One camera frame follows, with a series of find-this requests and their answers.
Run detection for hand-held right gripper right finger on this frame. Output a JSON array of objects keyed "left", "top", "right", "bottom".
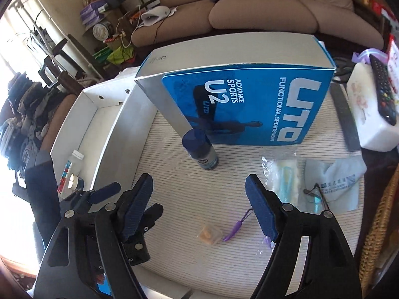
[{"left": 245, "top": 174, "right": 364, "bottom": 299}]

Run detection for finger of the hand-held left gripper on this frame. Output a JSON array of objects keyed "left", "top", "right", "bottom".
[
  {"left": 125, "top": 203, "right": 164, "bottom": 267},
  {"left": 59, "top": 182, "right": 122, "bottom": 215}
]

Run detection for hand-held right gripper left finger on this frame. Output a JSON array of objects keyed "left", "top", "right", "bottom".
[{"left": 34, "top": 174, "right": 154, "bottom": 299}]

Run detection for purple eyelash curler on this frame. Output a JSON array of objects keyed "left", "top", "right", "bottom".
[{"left": 222, "top": 216, "right": 275, "bottom": 250}]

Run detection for clear packet with teal item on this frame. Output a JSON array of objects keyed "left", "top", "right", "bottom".
[{"left": 261, "top": 149, "right": 308, "bottom": 208}]

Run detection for brown-framed eyeglasses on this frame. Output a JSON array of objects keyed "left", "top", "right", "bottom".
[{"left": 303, "top": 182, "right": 331, "bottom": 216}]

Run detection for white cardboard box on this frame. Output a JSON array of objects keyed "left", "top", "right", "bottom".
[{"left": 49, "top": 71, "right": 156, "bottom": 201}]

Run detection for white bottle colourful label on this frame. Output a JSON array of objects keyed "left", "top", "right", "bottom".
[{"left": 57, "top": 160, "right": 74, "bottom": 199}]

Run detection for gold-lidded jar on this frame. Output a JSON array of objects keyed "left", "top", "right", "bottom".
[{"left": 69, "top": 174, "right": 85, "bottom": 193}]

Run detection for small white bottle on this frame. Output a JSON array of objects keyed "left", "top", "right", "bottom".
[{"left": 70, "top": 149, "right": 85, "bottom": 175}]

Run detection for small clear box orange earplugs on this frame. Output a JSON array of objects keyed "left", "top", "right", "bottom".
[{"left": 196, "top": 224, "right": 224, "bottom": 242}]

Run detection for brown armchair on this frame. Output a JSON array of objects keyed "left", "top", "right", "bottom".
[{"left": 40, "top": 93, "right": 77, "bottom": 154}]

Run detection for pile of clothes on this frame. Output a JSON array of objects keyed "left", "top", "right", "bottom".
[{"left": 0, "top": 71, "right": 73, "bottom": 170}]

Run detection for blue-capped spray bottle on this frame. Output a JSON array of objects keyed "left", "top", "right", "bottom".
[{"left": 182, "top": 129, "right": 219, "bottom": 171}]

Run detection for pale blue flat pouch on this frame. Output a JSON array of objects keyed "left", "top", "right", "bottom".
[{"left": 303, "top": 156, "right": 367, "bottom": 216}]

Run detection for blue and silver printed box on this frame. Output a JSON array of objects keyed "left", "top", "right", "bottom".
[{"left": 134, "top": 34, "right": 338, "bottom": 146}]

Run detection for wicker basket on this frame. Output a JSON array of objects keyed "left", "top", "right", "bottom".
[{"left": 358, "top": 167, "right": 399, "bottom": 291}]

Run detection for grey metal ruler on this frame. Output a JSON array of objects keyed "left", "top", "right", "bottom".
[{"left": 330, "top": 82, "right": 361, "bottom": 152}]

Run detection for dark wooden chair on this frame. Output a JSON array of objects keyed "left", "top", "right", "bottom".
[{"left": 38, "top": 34, "right": 95, "bottom": 85}]

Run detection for green bag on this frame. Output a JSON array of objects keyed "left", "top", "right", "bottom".
[{"left": 105, "top": 44, "right": 137, "bottom": 67}]

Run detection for white tissue box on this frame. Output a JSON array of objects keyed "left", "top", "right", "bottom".
[{"left": 346, "top": 62, "right": 399, "bottom": 152}]

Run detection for white clothes rack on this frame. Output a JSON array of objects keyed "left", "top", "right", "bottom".
[{"left": 9, "top": 0, "right": 104, "bottom": 82}]

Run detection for round printed tin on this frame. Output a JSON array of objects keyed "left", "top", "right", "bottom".
[{"left": 92, "top": 21, "right": 113, "bottom": 42}]

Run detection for black remote control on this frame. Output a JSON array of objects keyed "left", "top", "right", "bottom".
[{"left": 369, "top": 54, "right": 399, "bottom": 127}]

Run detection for stack of purple boxes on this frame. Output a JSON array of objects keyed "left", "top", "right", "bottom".
[{"left": 80, "top": 1, "right": 107, "bottom": 26}]

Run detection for white handheld appliance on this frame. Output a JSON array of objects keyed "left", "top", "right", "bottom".
[{"left": 140, "top": 5, "right": 173, "bottom": 27}]

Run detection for purple ribbon bag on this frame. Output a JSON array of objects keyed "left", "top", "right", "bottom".
[{"left": 352, "top": 48, "right": 385, "bottom": 65}]

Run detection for beige sofa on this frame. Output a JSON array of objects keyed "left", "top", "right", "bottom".
[{"left": 130, "top": 0, "right": 386, "bottom": 51}]

